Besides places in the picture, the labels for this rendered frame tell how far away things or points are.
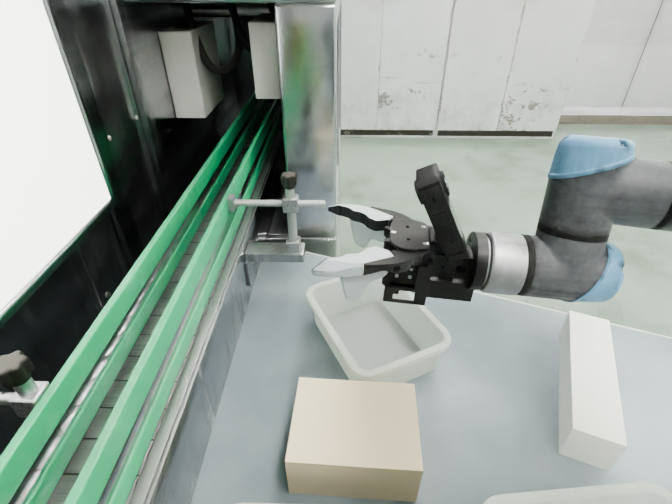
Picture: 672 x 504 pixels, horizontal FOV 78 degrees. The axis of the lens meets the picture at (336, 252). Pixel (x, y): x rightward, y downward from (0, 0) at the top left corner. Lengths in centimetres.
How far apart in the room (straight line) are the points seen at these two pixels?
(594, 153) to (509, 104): 347
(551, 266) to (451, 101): 335
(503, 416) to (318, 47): 70
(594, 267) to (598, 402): 22
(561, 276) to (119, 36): 81
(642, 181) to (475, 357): 38
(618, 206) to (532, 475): 36
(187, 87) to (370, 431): 81
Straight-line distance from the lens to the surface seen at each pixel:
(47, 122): 64
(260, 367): 73
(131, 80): 93
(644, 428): 79
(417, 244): 49
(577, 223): 53
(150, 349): 50
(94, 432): 56
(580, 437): 67
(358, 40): 363
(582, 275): 55
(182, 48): 103
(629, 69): 485
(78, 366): 53
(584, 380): 72
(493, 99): 392
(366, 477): 56
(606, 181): 52
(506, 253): 52
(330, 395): 59
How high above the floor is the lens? 131
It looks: 35 degrees down
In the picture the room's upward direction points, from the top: straight up
